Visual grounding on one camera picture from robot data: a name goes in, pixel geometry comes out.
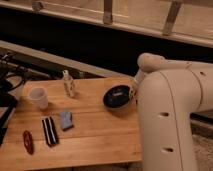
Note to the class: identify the black white striped block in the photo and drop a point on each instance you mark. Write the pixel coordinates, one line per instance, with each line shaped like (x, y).
(50, 131)

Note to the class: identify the black ceramic bowl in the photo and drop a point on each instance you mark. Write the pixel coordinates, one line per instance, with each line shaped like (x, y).
(118, 96)

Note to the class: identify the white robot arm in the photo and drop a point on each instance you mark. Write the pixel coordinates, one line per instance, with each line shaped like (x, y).
(168, 92)

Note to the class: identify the small clear bottle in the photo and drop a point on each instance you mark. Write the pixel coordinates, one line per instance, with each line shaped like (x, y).
(68, 83)

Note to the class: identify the black equipment with cables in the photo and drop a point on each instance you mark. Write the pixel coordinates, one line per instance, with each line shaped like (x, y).
(9, 80)

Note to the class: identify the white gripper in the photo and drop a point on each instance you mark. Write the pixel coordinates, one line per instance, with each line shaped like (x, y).
(135, 83)

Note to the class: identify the translucent plastic cup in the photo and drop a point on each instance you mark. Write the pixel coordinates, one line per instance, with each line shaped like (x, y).
(39, 97)

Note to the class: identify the metal window frame rail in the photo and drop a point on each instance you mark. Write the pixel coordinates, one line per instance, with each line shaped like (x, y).
(188, 21)

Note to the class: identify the blue sponge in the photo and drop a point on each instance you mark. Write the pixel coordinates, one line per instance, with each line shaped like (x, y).
(66, 120)

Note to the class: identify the dark red oval object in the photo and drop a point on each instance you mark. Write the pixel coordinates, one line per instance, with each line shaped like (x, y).
(28, 142)

